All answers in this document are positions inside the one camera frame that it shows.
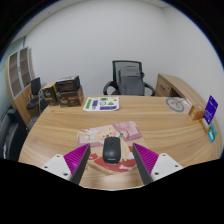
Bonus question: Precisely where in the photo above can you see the orange small box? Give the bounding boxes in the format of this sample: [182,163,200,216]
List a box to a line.
[189,105,205,120]

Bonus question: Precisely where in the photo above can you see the green flat box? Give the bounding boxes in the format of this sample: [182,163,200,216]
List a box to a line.
[210,122,217,141]

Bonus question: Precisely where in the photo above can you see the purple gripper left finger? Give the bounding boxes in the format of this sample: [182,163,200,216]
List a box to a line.
[64,144,90,184]

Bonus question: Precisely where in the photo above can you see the purple standing card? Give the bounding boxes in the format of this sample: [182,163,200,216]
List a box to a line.
[203,96,218,124]

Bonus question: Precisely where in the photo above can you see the black computer mouse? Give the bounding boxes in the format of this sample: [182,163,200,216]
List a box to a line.
[102,137,121,164]

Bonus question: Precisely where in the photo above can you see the wooden shelf cabinet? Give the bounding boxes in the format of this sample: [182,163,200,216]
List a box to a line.
[5,47,35,124]

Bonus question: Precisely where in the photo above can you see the black side chair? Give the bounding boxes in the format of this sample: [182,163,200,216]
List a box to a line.
[26,78,42,110]

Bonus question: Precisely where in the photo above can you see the white sticker sheet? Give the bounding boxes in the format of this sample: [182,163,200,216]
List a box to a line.
[83,96,119,112]

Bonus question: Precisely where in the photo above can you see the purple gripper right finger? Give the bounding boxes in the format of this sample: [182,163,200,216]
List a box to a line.
[132,143,159,185]

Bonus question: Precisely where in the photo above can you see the black mesh office chair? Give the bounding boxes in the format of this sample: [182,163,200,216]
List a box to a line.
[103,60,155,96]

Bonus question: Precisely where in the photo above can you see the wooden side desk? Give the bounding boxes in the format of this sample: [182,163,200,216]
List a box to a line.
[155,73,206,107]

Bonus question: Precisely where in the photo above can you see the light blue small box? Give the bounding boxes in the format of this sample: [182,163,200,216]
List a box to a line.
[208,131,214,142]

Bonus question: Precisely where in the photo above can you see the dark brown cardboard boxes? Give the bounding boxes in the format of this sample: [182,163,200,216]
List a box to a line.
[42,76,84,107]

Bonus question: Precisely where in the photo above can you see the tan small box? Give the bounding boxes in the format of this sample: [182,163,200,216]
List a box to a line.
[199,118,209,133]

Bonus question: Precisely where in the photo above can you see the pink cartoon mouse pad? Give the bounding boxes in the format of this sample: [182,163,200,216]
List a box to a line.
[77,121,147,175]

